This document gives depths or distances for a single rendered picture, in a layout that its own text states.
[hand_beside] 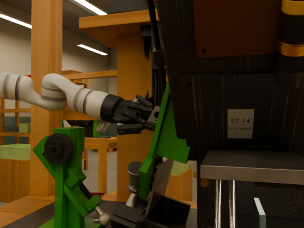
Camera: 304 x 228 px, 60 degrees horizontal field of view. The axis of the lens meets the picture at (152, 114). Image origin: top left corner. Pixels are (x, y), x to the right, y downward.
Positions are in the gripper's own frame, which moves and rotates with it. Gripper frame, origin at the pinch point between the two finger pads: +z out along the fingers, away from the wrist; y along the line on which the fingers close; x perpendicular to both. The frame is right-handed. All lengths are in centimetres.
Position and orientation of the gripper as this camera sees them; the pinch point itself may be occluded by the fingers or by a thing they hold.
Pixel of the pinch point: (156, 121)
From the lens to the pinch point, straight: 67.2
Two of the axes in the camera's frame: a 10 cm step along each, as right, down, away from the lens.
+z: 9.3, 2.6, -2.6
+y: 3.7, -6.8, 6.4
